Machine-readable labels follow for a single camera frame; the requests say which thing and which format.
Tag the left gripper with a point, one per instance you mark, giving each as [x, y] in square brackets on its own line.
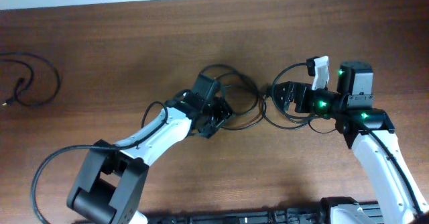
[218, 99]

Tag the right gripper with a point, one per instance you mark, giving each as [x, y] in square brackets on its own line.
[305, 89]

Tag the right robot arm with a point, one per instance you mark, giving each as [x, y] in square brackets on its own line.
[368, 131]

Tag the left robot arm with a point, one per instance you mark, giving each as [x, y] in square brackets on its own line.
[110, 182]

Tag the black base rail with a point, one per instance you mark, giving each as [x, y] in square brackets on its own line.
[328, 210]

